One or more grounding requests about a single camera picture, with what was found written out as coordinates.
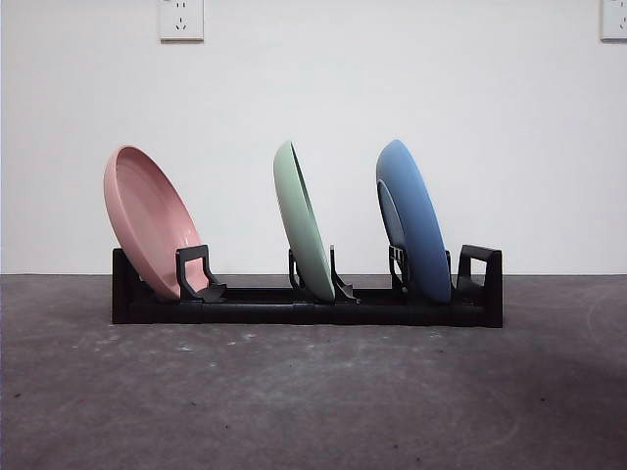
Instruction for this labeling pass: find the white wall socket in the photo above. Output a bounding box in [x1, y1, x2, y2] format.
[159, 0, 205, 42]
[600, 0, 627, 42]

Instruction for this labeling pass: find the pale green round plate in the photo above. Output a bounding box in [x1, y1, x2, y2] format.
[272, 140, 337, 303]

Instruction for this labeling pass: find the blue round plate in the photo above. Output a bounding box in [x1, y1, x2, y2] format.
[375, 139, 452, 305]

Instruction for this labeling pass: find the black plate rack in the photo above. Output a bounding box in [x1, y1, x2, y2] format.
[111, 243, 505, 328]

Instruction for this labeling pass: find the pink round plate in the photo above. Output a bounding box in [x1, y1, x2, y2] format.
[103, 144, 205, 299]

